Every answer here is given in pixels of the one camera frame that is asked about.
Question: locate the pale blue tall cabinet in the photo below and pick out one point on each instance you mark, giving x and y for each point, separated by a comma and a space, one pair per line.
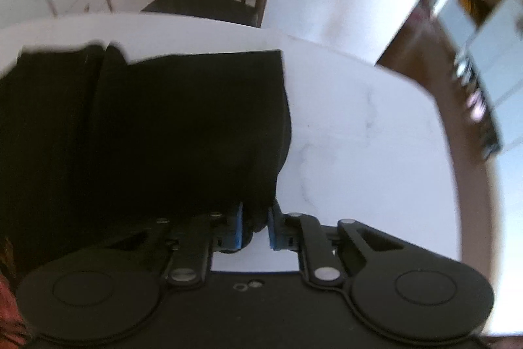
502, 58

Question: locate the dark handbag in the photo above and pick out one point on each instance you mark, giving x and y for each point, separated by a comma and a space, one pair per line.
474, 1

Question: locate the black garment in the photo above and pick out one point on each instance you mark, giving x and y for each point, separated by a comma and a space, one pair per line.
163, 128

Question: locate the red patterned cloth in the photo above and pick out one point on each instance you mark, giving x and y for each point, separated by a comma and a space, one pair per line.
10, 308

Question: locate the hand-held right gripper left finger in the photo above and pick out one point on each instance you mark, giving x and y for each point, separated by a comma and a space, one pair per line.
236, 228

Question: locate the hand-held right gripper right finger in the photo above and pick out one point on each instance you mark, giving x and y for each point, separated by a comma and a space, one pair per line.
274, 230

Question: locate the row of shoes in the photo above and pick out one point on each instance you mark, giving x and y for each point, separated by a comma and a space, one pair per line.
476, 103

